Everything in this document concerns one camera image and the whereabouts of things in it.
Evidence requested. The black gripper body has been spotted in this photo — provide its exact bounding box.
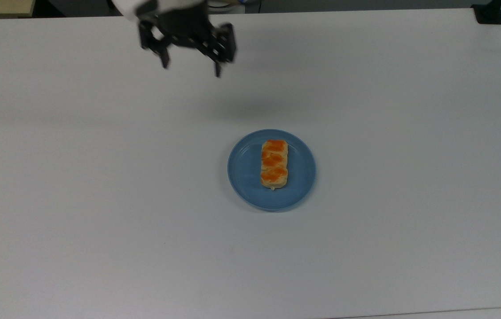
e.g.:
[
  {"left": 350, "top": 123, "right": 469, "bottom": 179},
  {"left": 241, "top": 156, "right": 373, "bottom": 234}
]
[{"left": 138, "top": 4, "right": 237, "bottom": 63}]

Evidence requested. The orange glazed bread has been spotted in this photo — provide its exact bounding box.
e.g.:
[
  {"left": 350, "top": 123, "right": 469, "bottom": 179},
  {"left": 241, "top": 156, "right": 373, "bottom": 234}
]
[{"left": 260, "top": 140, "right": 289, "bottom": 191}]

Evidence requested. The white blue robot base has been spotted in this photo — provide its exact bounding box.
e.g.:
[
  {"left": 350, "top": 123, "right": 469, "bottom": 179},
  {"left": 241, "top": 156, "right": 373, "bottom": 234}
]
[{"left": 208, "top": 0, "right": 247, "bottom": 9}]

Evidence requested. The blue round plate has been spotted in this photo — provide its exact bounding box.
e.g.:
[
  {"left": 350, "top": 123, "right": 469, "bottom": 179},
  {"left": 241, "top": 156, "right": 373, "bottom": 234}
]
[{"left": 227, "top": 129, "right": 317, "bottom": 212}]

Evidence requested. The black table clamp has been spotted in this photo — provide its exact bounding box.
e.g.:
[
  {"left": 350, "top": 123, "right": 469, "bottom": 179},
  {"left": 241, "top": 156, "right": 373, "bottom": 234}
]
[{"left": 471, "top": 0, "right": 501, "bottom": 25}]

